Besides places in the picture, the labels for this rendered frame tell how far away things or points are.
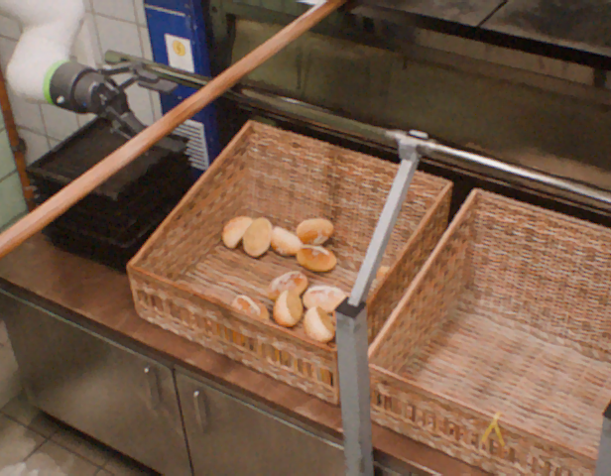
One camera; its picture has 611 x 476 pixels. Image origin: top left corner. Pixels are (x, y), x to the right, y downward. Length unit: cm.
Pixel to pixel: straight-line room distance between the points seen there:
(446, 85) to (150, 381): 94
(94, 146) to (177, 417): 69
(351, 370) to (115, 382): 85
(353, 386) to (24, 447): 135
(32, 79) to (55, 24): 11
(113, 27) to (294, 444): 117
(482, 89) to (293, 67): 47
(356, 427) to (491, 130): 67
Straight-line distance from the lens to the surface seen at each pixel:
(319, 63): 240
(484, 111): 222
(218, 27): 254
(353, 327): 182
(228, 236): 254
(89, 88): 200
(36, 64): 209
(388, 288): 218
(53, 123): 318
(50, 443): 304
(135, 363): 248
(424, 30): 220
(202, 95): 196
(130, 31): 275
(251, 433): 235
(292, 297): 234
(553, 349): 230
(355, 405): 196
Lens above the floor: 214
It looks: 37 degrees down
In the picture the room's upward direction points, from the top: 5 degrees counter-clockwise
